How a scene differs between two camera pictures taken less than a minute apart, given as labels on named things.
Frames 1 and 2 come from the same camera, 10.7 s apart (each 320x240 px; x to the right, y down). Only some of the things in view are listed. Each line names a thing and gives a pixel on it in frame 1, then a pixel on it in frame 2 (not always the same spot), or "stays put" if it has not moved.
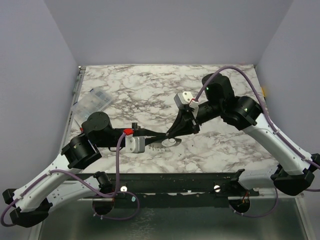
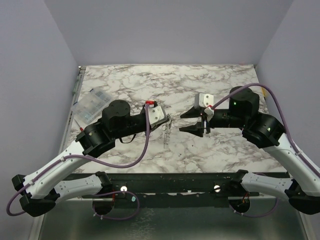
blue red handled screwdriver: [81, 128] stays put
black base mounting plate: [218, 186] stays put
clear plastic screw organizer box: [94, 101] stays put
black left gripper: [150, 134] → [144, 110]
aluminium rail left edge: [81, 72] stays put
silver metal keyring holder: [172, 141] → [164, 128]
